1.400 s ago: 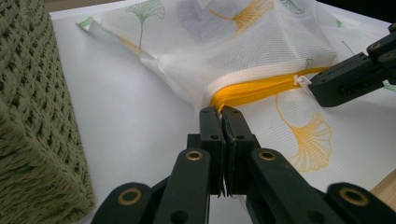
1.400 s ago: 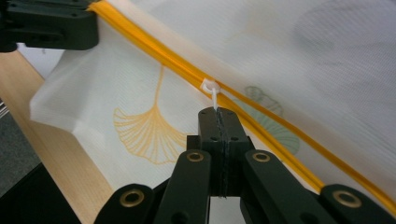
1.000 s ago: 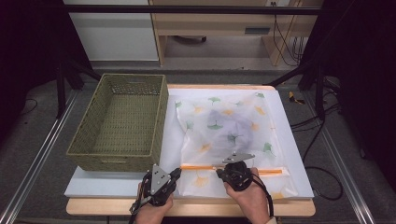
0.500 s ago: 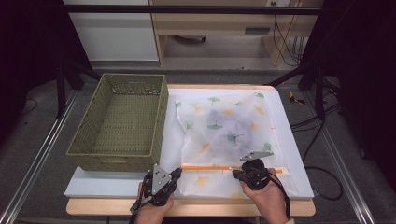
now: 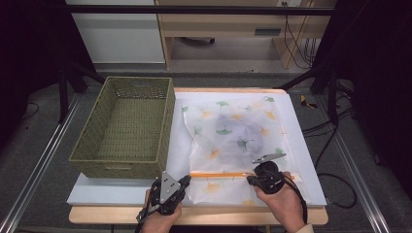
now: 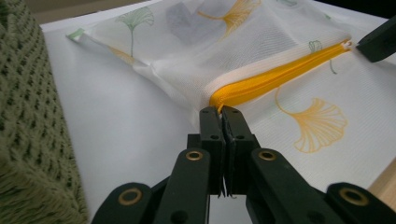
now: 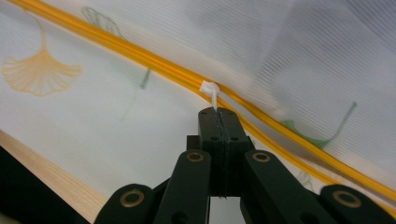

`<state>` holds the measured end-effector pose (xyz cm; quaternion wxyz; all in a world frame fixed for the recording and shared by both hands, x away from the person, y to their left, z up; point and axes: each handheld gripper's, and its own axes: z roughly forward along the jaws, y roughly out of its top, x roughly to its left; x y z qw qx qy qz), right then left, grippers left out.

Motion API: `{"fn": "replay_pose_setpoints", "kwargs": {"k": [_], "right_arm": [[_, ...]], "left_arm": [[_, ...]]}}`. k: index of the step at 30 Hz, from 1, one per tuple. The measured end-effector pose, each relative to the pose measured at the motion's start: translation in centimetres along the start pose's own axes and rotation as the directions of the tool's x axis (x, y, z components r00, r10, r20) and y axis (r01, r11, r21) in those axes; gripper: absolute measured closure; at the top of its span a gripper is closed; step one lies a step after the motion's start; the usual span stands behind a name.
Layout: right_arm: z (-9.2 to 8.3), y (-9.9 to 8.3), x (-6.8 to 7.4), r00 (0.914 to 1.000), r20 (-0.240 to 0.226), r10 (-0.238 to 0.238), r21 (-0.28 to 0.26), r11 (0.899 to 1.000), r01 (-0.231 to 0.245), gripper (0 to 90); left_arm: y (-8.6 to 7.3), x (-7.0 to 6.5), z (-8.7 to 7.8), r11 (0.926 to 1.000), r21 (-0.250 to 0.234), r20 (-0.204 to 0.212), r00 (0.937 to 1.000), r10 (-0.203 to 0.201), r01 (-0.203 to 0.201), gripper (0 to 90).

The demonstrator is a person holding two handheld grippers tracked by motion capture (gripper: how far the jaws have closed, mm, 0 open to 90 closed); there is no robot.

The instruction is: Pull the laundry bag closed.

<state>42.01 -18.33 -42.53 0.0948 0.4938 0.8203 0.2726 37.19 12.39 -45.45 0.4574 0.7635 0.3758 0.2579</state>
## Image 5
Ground white leaf-print laundry bag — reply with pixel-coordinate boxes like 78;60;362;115
181;96;302;207

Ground right hand-held gripper cable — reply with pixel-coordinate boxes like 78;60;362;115
278;171;309;225

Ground aluminium floor rail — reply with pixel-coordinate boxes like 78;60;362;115
0;95;82;233
315;95;392;233

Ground left hand-held gripper cable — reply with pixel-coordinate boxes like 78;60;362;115
135;181;162;233

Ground person's right hand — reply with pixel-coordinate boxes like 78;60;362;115
254;172;307;233

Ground green woven basket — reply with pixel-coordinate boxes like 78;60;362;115
68;76;177;180

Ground black horizontal bar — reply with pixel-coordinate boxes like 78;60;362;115
66;4;334;17

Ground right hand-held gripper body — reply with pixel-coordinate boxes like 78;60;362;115
252;152;288;195

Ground black metal stand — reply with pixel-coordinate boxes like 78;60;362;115
278;61;339;125
57;61;106;124

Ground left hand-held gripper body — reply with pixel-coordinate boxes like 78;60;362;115
150;171;188;216

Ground bundle of floor cables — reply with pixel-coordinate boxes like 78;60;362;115
302;106;356;138

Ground person's left hand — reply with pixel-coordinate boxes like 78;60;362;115
140;189;183;233

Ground thin black floor cable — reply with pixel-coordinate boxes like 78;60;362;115
20;102;40;120

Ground hanging black desk cables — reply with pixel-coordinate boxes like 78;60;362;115
283;1;320;70

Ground white cabinet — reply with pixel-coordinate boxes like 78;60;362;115
64;0;166;64

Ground yellow and black floor object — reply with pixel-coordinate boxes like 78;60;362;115
299;94;319;110

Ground black curtain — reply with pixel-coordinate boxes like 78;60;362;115
312;0;412;195
0;0;95;147

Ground hand-held gripper cable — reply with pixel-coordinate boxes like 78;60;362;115
278;171;309;225
135;181;162;233

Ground purple garment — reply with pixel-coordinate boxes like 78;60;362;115
210;113;270;163

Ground light wooden desk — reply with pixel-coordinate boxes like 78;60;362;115
154;0;336;70

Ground white table board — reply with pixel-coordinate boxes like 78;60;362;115
66;91;328;208

